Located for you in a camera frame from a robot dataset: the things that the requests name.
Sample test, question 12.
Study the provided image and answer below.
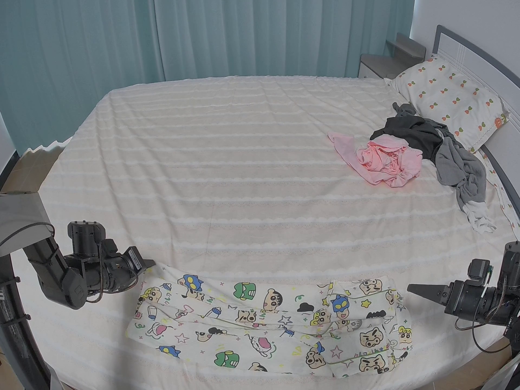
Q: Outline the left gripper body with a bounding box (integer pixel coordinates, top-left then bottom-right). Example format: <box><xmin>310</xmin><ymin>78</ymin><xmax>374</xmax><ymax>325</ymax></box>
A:
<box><xmin>101</xmin><ymin>245</ymin><xmax>148</xmax><ymax>293</ymax></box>

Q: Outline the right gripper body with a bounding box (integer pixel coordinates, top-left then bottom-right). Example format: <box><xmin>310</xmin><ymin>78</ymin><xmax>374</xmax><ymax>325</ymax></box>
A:
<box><xmin>444</xmin><ymin>279</ymin><xmax>490</xmax><ymax>323</ymax></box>

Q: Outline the white printed pyjama top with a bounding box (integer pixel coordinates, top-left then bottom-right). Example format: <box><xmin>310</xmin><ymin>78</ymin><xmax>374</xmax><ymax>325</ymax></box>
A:
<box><xmin>126</xmin><ymin>274</ymin><xmax>414</xmax><ymax>379</ymax></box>

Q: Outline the white garment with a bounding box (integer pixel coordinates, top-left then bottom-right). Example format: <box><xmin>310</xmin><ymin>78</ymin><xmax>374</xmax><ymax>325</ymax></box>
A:
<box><xmin>465</xmin><ymin>201</ymin><xmax>497</xmax><ymax>235</ymax></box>

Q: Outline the grey garment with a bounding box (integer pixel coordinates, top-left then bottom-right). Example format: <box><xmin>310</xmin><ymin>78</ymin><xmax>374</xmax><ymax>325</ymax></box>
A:
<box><xmin>435</xmin><ymin>136</ymin><xmax>487</xmax><ymax>212</ymax></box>

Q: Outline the pink garment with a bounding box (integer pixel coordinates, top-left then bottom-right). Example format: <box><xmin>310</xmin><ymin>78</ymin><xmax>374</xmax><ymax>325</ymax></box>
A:
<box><xmin>327</xmin><ymin>132</ymin><xmax>422</xmax><ymax>189</ymax></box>

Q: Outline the bed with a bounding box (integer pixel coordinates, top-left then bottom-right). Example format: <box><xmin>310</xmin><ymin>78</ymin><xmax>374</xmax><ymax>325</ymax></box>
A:
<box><xmin>0</xmin><ymin>25</ymin><xmax>520</xmax><ymax>385</ymax></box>

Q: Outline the black garment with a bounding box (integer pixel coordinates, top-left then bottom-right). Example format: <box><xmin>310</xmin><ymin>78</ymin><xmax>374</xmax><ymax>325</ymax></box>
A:
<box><xmin>370</xmin><ymin>102</ymin><xmax>449</xmax><ymax>161</ymax></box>

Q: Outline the white printed pillow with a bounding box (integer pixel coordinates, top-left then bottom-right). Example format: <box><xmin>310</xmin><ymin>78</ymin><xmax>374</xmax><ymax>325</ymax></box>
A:
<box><xmin>385</xmin><ymin>54</ymin><xmax>510</xmax><ymax>152</ymax></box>

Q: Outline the grey bedside table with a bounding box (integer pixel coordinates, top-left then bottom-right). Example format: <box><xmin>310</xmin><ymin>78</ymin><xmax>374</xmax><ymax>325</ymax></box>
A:
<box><xmin>359</xmin><ymin>32</ymin><xmax>427</xmax><ymax>79</ymax></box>

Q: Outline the blue-green curtain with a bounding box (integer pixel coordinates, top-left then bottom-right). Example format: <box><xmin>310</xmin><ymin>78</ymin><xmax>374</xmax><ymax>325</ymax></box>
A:
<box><xmin>0</xmin><ymin>0</ymin><xmax>419</xmax><ymax>153</ymax></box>

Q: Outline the black cable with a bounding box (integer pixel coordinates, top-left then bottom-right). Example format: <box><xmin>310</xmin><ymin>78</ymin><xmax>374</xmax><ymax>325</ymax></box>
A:
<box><xmin>86</xmin><ymin>272</ymin><xmax>139</xmax><ymax>304</ymax></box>
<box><xmin>455</xmin><ymin>318</ymin><xmax>513</xmax><ymax>354</ymax></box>

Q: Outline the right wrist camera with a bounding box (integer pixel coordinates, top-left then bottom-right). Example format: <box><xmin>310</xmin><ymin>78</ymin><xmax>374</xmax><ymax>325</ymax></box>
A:
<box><xmin>467</xmin><ymin>259</ymin><xmax>493</xmax><ymax>287</ymax></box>

